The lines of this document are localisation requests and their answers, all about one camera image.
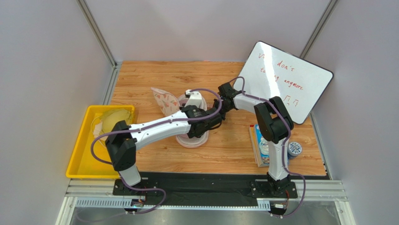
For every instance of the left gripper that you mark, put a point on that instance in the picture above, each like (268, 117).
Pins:
(183, 107)

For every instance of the whiteboard with red writing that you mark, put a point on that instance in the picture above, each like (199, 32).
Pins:
(270, 72)

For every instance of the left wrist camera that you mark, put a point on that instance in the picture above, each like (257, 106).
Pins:
(195, 98)

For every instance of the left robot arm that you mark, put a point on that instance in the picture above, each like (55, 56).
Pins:
(125, 140)

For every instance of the yellow plastic bin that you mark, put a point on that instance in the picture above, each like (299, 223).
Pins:
(82, 164)

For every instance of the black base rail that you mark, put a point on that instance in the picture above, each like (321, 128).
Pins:
(201, 189)

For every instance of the yellow bra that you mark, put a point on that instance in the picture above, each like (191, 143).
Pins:
(106, 121)

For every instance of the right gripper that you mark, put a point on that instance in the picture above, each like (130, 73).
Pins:
(222, 102)

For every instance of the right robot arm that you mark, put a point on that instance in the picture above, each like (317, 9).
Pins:
(275, 125)

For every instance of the blue illustrated book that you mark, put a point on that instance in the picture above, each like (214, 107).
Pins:
(259, 146)

